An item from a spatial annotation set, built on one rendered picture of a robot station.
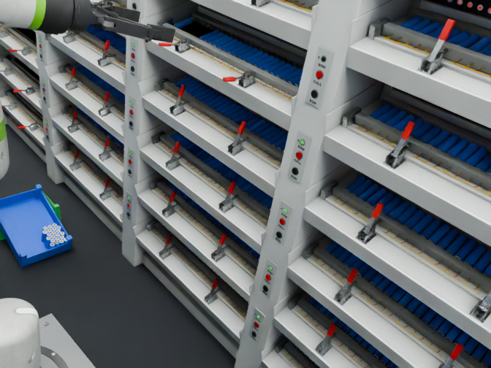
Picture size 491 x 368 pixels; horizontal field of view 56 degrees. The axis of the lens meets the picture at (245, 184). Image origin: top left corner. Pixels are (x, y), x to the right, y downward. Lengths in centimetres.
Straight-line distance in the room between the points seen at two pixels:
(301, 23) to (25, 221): 147
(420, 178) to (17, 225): 162
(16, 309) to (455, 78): 96
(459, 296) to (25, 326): 87
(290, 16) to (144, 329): 118
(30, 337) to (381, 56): 89
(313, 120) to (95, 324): 111
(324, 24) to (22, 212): 155
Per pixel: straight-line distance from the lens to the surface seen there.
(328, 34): 99
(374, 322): 117
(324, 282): 122
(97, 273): 196
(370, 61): 94
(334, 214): 111
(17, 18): 94
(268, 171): 121
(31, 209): 217
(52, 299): 188
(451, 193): 94
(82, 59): 188
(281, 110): 110
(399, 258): 105
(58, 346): 136
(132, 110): 162
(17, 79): 267
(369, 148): 100
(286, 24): 106
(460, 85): 88
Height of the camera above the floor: 136
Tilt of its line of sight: 32 degrees down
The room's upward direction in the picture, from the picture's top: 11 degrees clockwise
